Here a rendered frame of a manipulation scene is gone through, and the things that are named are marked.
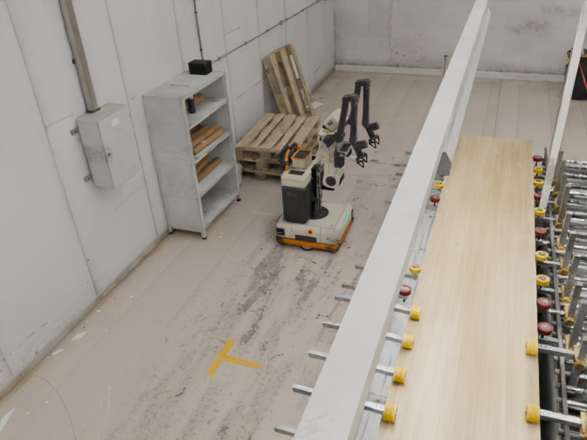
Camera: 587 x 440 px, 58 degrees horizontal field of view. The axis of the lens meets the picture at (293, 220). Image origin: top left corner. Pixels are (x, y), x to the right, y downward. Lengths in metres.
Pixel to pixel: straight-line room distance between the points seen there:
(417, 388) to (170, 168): 3.50
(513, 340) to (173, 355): 2.56
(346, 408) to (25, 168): 3.78
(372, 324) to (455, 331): 2.35
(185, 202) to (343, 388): 4.90
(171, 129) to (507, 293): 3.34
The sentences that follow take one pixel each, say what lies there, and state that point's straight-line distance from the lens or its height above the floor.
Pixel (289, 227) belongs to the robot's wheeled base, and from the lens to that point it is 5.33.
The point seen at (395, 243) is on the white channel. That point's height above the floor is 2.46.
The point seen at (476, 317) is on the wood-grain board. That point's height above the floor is 0.90.
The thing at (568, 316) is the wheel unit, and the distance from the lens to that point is 3.60.
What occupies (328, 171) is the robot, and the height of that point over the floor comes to 0.82.
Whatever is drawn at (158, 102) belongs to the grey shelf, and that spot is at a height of 1.49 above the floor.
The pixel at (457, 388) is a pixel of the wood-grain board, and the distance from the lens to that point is 2.97.
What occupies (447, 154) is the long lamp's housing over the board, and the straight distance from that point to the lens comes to 1.74.
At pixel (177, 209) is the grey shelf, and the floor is 0.33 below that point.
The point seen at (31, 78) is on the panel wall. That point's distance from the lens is 4.37.
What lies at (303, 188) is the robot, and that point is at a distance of 5.10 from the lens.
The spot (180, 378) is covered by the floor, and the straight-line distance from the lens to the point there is 4.31.
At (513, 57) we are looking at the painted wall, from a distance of 10.79.
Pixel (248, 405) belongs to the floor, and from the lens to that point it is 4.04.
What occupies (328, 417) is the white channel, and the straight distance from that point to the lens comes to 0.79.
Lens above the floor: 3.08
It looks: 31 degrees down
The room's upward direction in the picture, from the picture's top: 3 degrees counter-clockwise
